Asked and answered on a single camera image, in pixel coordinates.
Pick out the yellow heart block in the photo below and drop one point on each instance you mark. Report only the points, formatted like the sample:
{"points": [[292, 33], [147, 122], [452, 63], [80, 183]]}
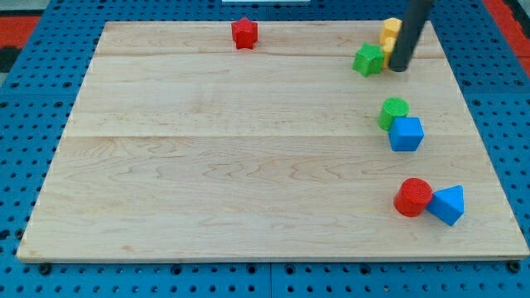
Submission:
{"points": [[387, 48]]}

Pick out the light wooden board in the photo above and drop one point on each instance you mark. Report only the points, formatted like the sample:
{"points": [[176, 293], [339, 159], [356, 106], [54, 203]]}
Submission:
{"points": [[180, 148]]}

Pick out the red cylinder block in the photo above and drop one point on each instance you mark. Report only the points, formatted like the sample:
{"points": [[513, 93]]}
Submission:
{"points": [[413, 197]]}

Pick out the red star block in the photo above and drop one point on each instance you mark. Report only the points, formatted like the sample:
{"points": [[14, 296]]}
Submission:
{"points": [[244, 33]]}

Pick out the blue cube block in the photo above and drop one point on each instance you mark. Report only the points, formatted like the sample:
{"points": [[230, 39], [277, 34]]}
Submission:
{"points": [[406, 134]]}

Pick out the green cylinder block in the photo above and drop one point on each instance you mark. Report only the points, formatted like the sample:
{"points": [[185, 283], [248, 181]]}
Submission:
{"points": [[392, 108]]}

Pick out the blue triangle block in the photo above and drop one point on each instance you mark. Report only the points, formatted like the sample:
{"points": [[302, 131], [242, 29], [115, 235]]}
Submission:
{"points": [[448, 204]]}

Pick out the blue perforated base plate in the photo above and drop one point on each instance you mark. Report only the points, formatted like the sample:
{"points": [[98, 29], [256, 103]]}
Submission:
{"points": [[39, 91]]}

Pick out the yellow hexagon block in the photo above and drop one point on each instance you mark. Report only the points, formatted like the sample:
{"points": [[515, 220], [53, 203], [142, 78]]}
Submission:
{"points": [[390, 29]]}

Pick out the green star block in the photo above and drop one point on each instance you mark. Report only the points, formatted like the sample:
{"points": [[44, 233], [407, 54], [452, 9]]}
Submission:
{"points": [[368, 60]]}

